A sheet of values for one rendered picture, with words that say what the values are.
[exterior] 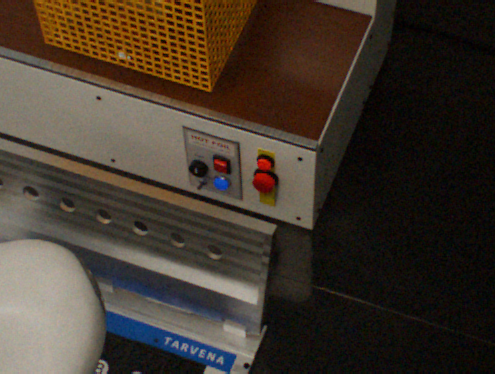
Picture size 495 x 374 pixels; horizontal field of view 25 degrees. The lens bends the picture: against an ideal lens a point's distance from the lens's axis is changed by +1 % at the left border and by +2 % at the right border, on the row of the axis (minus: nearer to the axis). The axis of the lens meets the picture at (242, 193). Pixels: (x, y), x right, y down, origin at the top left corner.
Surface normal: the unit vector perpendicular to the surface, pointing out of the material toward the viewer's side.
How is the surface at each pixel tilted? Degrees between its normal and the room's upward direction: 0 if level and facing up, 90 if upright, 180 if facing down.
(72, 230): 74
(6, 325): 29
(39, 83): 90
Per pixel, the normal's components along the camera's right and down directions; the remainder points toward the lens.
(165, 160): -0.36, 0.79
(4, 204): -0.36, 0.60
